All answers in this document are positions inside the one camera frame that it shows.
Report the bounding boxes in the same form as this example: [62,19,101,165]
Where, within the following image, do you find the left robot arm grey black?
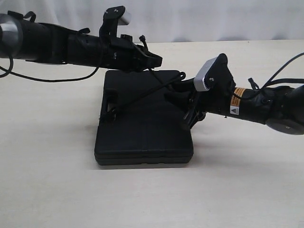
[0,6,162,72]

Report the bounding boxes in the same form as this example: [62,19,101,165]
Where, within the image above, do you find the white backdrop curtain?
[0,0,304,42]

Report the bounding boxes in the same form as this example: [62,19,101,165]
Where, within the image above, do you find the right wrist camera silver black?
[193,53,233,92]

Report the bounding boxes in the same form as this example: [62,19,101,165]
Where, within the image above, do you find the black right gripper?
[164,78,235,130]

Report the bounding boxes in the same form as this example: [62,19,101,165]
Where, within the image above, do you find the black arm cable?
[228,52,304,100]
[0,54,100,83]

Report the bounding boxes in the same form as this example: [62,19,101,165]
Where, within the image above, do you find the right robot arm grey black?
[164,79,304,135]

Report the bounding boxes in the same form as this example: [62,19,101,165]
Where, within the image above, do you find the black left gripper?
[104,34,162,71]

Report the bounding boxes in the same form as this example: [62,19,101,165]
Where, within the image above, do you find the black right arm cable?
[228,52,304,100]

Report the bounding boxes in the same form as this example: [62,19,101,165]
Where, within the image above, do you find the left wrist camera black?
[99,6,132,38]

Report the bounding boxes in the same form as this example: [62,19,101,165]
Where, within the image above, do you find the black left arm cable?
[0,54,100,83]

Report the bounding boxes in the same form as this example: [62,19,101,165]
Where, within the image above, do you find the black plastic carrying case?
[94,70,193,166]

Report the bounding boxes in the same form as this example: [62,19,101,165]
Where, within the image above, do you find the black cord with knot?
[98,35,186,124]

